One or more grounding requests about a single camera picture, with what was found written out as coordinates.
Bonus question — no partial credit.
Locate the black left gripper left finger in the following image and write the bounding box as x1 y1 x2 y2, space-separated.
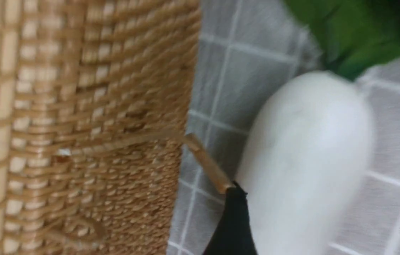
203 181 258 255

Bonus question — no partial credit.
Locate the white radish with green leaves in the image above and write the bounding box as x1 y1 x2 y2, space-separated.
235 0 400 255

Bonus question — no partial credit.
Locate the grey checked tablecloth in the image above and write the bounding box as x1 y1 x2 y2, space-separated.
164 0 400 255

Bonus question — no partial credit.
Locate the woven wicker basket green lining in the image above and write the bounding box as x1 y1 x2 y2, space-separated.
0 0 233 255

